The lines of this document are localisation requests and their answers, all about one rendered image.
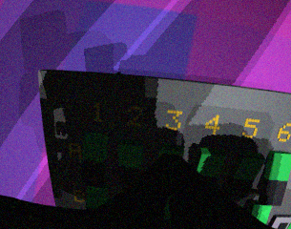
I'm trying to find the dark grey switch panel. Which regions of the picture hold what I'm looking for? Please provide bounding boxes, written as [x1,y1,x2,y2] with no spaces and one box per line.
[38,69,291,229]

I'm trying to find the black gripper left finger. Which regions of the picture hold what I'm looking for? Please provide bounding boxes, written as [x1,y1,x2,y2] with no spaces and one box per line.
[0,154,173,229]

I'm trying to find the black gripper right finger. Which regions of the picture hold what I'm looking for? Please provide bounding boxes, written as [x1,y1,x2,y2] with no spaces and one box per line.
[168,156,274,229]

